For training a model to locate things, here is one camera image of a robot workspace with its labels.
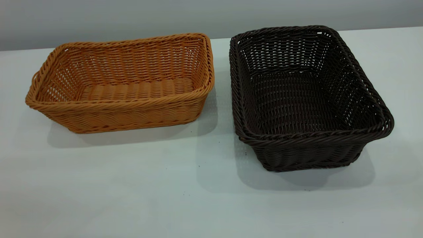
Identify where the dark brown woven wicker basket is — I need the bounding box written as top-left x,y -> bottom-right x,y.
229,25 -> 395,173

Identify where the orange woven wicker basket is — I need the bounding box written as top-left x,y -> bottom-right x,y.
25,32 -> 215,134

